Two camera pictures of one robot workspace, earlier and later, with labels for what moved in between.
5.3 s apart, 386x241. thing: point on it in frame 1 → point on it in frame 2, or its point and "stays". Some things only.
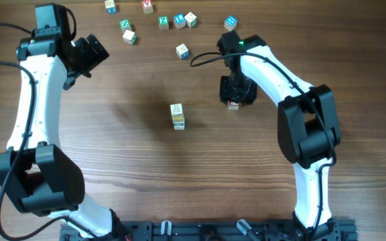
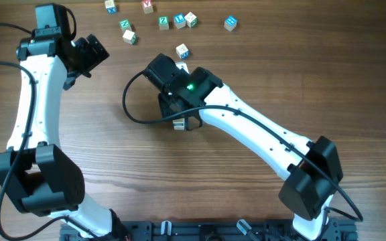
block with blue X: (110, 7) stays
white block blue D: (183, 51) stays
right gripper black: (225, 94) → (165, 107)
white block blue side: (179, 128) stays
